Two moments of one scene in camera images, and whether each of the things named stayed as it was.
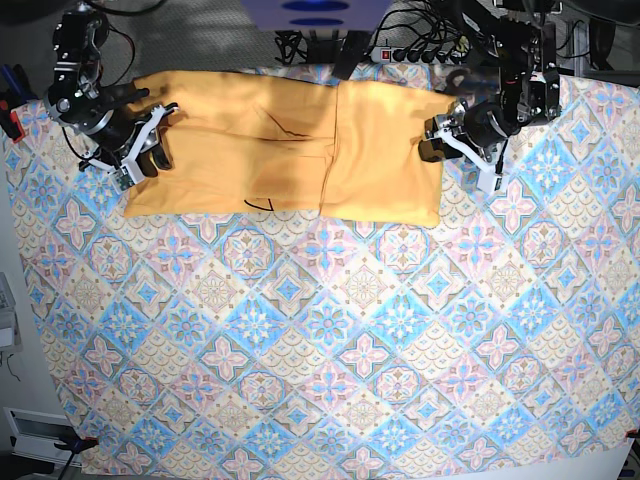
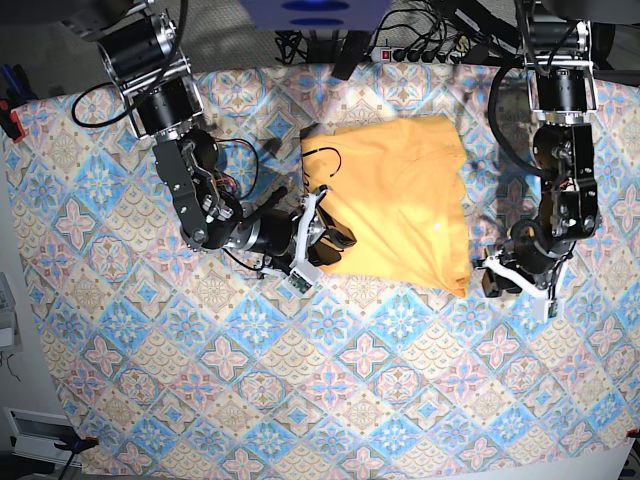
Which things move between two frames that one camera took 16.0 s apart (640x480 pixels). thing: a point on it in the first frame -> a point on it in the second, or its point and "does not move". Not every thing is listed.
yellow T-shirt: (284, 143) -> (396, 183)
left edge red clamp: (20, 92) does not move
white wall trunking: (36, 434) does not move
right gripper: (472, 133) -> (500, 276)
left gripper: (124, 143) -> (319, 241)
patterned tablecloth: (273, 346) does not move
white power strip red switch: (421, 55) does not move
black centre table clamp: (353, 52) does not move
